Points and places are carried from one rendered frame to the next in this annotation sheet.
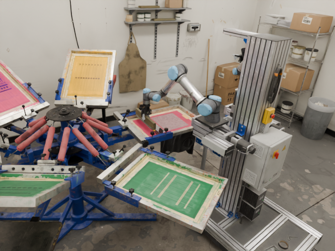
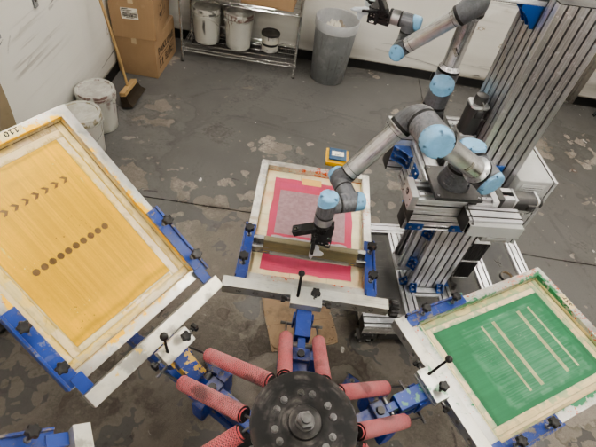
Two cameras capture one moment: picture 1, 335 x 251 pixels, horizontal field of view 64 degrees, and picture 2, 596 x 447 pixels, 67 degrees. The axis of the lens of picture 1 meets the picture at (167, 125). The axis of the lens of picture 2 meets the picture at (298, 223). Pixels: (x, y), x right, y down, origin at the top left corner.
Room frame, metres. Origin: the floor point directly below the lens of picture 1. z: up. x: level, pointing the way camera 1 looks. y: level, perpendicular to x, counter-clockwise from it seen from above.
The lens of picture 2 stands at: (1.98, 1.35, 2.57)
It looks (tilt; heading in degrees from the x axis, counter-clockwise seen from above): 47 degrees down; 301
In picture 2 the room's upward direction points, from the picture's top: 11 degrees clockwise
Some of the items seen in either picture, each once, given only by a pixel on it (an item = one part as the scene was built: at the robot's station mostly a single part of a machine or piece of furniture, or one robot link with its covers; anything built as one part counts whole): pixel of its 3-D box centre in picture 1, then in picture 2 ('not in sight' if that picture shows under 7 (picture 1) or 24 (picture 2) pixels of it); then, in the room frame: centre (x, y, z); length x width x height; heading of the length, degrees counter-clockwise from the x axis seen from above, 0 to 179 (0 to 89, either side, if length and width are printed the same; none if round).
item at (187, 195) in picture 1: (152, 170); (503, 352); (1.70, 0.09, 1.05); 1.08 x 0.61 x 0.23; 64
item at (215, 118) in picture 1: (212, 114); (457, 174); (2.24, -0.41, 1.31); 0.15 x 0.15 x 0.10
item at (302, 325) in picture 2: (117, 129); (302, 319); (2.37, 0.50, 1.02); 0.17 x 0.06 x 0.05; 124
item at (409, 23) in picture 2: not in sight; (410, 22); (2.86, -0.84, 1.65); 0.11 x 0.08 x 0.09; 15
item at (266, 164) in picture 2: (164, 121); (310, 223); (2.69, 0.03, 0.97); 0.79 x 0.58 x 0.04; 124
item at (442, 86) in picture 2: not in sight; (440, 90); (2.57, -0.79, 1.42); 0.13 x 0.12 x 0.14; 105
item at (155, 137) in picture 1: (159, 137); (368, 270); (2.32, 0.08, 0.98); 0.30 x 0.05 x 0.07; 124
